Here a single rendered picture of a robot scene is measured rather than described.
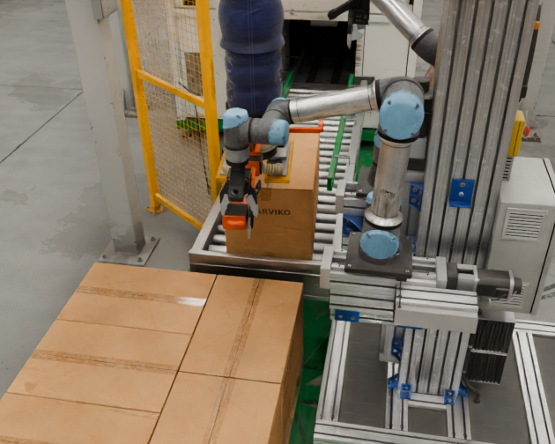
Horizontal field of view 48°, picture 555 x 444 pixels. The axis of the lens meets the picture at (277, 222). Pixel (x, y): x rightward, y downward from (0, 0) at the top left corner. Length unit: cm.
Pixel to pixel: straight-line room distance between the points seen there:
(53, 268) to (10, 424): 174
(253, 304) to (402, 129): 126
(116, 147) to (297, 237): 128
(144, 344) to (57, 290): 137
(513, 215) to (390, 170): 56
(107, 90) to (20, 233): 139
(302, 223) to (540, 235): 104
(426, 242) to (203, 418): 101
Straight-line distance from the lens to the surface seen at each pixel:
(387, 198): 187
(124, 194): 378
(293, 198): 274
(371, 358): 297
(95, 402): 245
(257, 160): 231
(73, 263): 407
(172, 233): 418
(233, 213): 199
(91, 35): 343
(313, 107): 191
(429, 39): 229
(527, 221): 224
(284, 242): 287
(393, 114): 172
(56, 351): 268
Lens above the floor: 233
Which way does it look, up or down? 34 degrees down
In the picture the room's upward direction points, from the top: 1 degrees counter-clockwise
